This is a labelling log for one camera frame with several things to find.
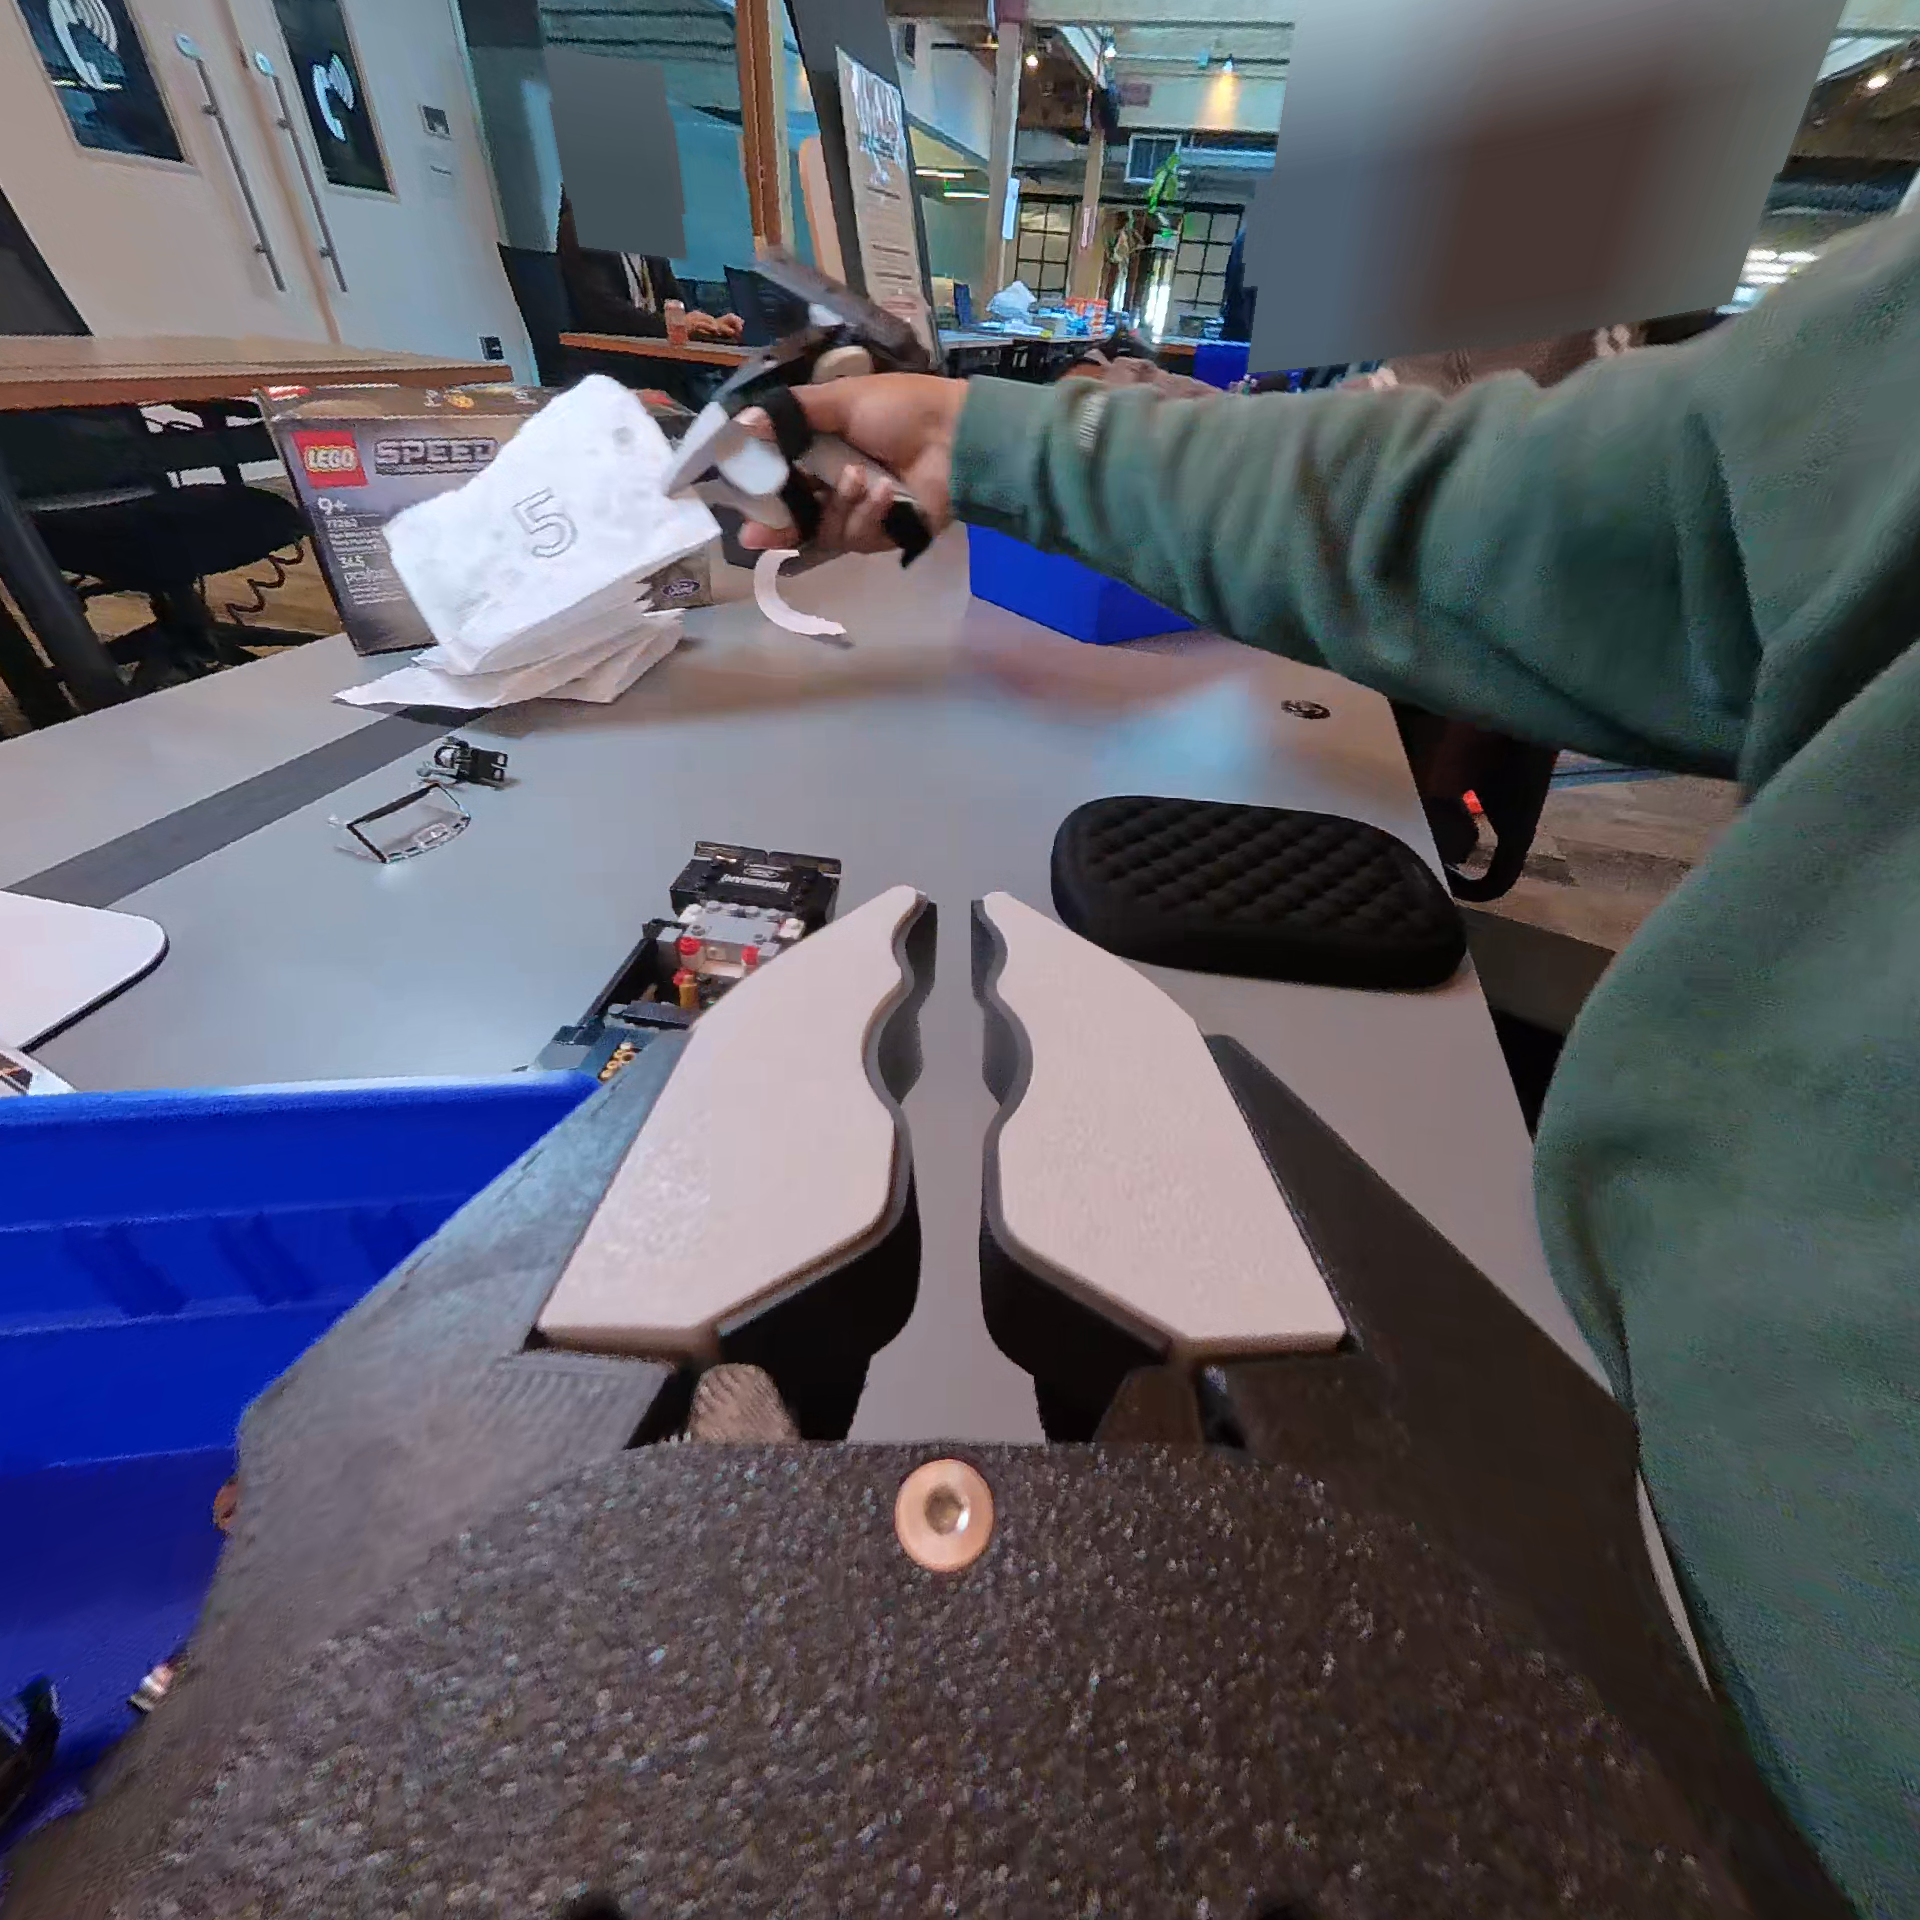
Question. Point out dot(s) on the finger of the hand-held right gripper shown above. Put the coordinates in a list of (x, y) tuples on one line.
[(728, 451)]

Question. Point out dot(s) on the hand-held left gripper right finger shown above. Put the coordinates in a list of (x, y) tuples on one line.
[(1170, 1188)]

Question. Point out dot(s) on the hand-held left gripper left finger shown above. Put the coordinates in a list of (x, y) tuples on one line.
[(737, 1171)]

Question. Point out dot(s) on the printed white paper bag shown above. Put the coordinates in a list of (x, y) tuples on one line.
[(556, 526)]

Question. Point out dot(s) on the lego car model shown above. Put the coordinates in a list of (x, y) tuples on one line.
[(707, 931)]

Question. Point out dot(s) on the blue plastic bin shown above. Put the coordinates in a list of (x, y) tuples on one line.
[(182, 1293), (1065, 586)]

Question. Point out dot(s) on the lego set box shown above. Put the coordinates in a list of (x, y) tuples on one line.
[(345, 510)]

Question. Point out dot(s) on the small black lego assembly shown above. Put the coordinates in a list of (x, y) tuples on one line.
[(466, 764)]

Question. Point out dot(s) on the clear lego windshield piece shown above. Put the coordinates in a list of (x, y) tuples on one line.
[(406, 826)]

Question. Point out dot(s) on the torn white paper strip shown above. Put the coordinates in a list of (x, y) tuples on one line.
[(790, 602)]

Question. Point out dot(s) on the white booklet stand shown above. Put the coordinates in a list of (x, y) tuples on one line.
[(881, 166)]

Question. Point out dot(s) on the crumpled white paper bag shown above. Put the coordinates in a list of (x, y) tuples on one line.
[(511, 675)]

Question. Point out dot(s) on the black office chair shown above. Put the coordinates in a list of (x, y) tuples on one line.
[(122, 510)]

